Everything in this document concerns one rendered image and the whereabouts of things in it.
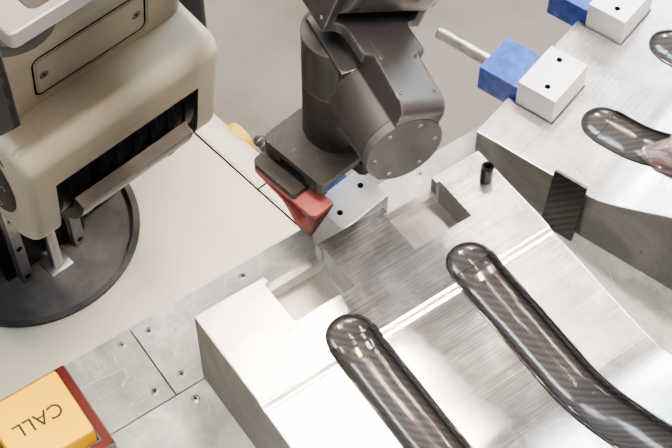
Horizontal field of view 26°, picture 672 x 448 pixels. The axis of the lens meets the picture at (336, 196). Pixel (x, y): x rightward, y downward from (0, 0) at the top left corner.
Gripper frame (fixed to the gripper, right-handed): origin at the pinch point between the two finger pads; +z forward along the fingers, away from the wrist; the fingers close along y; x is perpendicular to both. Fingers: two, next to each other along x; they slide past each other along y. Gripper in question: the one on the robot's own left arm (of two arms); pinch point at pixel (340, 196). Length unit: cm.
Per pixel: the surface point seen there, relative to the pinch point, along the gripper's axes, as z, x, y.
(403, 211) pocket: -2.9, -5.9, 0.9
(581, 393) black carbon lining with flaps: -3.1, -25.6, -1.5
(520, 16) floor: 83, 49, 90
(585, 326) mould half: -3.6, -22.5, 2.6
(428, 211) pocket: -1.7, -6.7, 3.0
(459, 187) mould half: -4.4, -8.0, 4.8
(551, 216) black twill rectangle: 3.0, -11.9, 12.4
